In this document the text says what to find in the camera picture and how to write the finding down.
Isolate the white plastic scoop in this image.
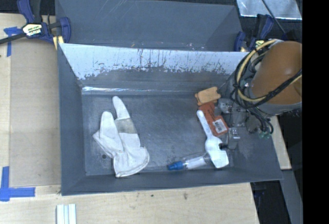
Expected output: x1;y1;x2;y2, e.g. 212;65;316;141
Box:
196;109;230;169

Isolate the white work glove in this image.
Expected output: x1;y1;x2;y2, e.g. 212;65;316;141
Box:
92;96;151;178

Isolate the orange packet with white label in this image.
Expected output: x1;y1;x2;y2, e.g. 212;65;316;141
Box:
197;102;229;138

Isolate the clear bottle with blue cap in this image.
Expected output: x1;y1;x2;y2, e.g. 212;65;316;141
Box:
166;152;213;172

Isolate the grey metal bin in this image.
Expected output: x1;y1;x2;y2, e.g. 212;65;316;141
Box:
53;0;284;197

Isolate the pale brown flat board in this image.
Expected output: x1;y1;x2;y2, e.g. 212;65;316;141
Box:
9;37;63;189

